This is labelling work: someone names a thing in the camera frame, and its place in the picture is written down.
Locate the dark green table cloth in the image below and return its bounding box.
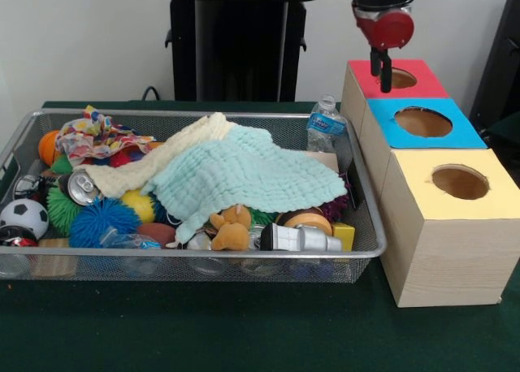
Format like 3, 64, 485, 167
0, 99, 520, 372

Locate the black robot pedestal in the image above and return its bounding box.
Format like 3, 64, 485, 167
156, 0, 328, 103

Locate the cream knitted cloth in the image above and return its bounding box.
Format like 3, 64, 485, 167
74, 111, 236, 198

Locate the small brown toy football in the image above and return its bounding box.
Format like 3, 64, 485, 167
136, 222, 176, 249

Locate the clear plastic water bottle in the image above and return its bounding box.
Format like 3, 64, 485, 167
306, 94, 349, 154

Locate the small black-white soccer ball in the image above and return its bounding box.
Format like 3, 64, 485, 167
0, 198, 50, 240

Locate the wooden box with three holes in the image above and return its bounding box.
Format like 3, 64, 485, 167
340, 58, 520, 308

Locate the small orange basketball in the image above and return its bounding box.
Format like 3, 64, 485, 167
38, 130, 62, 166

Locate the black equipment case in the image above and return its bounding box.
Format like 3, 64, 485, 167
469, 0, 520, 145

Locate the blue spiky rubber ball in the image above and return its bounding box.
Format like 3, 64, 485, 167
67, 197, 143, 249

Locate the light blue waffle cloth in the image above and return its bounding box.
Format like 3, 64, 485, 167
141, 126, 349, 245

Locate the shallow clear mesh bin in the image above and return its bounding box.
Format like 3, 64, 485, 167
0, 107, 388, 286

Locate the colourful patterned cloth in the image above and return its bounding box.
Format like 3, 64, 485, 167
54, 106, 158, 166

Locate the tan plush animal toy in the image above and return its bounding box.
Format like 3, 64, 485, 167
209, 205, 253, 252

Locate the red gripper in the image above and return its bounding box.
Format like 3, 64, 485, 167
352, 6, 415, 93

